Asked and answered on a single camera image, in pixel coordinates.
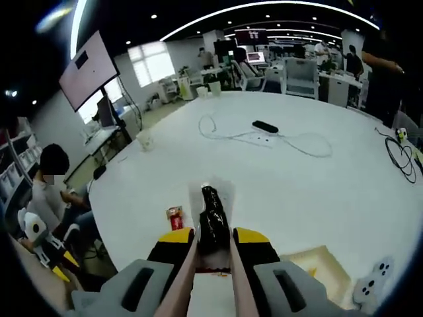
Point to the white office chair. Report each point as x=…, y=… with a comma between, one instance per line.
x=302, y=77
x=252, y=77

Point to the large white-screen monitor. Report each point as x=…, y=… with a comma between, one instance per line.
x=87, y=71

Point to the black food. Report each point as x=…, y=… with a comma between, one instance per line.
x=213, y=224

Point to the black computer mouse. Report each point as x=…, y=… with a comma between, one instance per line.
x=99, y=171

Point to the thin curved ceiling light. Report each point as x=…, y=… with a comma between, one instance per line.
x=172, y=34

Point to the black oblong device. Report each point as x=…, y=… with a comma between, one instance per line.
x=265, y=126

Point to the small white cup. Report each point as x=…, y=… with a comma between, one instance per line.
x=202, y=92

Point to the white shelving unit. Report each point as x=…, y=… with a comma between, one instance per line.
x=13, y=178

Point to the white handheld controller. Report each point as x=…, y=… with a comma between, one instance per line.
x=373, y=284

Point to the wide curved ceiling light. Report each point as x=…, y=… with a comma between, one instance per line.
x=77, y=26

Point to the dark wall display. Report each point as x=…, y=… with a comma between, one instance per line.
x=251, y=37

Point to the cream hexagonal container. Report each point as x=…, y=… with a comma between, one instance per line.
x=327, y=270

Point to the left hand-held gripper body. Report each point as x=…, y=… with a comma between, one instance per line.
x=36, y=231

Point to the red food packet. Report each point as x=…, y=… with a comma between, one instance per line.
x=175, y=219

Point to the white paper cup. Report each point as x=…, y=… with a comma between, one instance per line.
x=145, y=140

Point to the black desktop monitor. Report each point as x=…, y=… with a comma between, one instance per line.
x=226, y=48

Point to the open laptop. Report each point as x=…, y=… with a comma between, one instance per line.
x=105, y=114

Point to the pink-screen desktop monitor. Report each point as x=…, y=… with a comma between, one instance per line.
x=256, y=57

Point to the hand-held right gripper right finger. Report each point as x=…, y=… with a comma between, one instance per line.
x=261, y=254

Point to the tall white cup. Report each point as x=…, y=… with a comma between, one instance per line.
x=215, y=88

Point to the potted green plant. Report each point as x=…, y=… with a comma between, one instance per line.
x=184, y=71

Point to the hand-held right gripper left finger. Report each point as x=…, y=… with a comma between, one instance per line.
x=168, y=257

